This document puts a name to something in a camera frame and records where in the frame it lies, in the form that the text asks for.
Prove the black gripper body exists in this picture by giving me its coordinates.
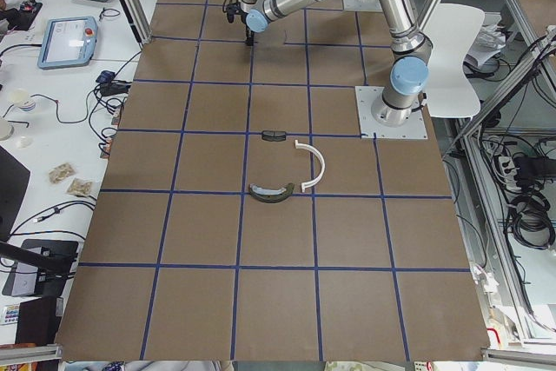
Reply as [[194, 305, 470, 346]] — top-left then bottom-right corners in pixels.
[[224, 0, 255, 36]]

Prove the blue teach pendant near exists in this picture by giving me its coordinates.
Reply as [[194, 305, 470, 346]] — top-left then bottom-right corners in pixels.
[[37, 16, 97, 70]]

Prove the white paper cup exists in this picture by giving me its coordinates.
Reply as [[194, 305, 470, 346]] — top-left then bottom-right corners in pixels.
[[8, 88, 36, 112]]

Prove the white curved plastic bracket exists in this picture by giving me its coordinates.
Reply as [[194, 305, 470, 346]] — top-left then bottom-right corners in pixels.
[[295, 140, 326, 193]]

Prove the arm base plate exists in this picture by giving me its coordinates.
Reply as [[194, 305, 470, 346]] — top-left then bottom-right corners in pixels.
[[354, 86, 427, 140], [342, 0, 382, 13]]

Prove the white chair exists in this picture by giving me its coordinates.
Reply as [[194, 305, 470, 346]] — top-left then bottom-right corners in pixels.
[[423, 3, 485, 118]]

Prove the black brake pad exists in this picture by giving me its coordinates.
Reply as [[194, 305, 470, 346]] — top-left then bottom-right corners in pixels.
[[261, 130, 287, 142]]

